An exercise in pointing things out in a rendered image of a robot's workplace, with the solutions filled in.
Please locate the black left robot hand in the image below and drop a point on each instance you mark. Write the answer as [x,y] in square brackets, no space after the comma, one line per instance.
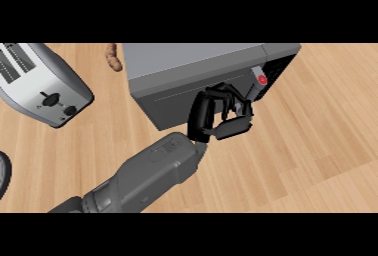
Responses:
[202,113]

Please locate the dark grey microwave door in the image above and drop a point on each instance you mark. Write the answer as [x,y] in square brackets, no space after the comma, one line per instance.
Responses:
[165,106]

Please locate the grey microwave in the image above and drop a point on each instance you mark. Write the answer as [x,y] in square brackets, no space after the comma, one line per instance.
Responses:
[187,60]

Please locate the brown bread loaf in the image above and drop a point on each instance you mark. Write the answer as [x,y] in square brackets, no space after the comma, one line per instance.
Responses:
[115,60]

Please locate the silver toaster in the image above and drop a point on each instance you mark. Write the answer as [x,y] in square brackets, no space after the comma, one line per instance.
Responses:
[39,83]

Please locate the dark round pan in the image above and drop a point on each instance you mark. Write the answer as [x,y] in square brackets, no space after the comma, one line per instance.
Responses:
[4,175]

